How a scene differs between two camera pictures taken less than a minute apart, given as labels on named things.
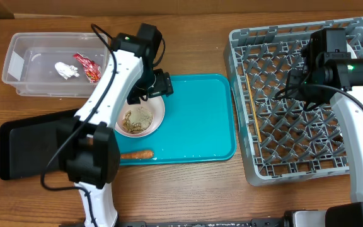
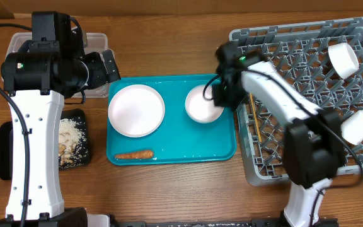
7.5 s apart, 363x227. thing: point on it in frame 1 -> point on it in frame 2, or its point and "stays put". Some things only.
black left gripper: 163,86 -> 101,77
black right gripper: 297,96 -> 217,91
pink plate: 140,120 stays put
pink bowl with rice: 142,119 -> 200,110
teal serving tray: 199,123 stays put
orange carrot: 137,155 stays put
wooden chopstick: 253,103 stays put
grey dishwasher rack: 278,139 stays put
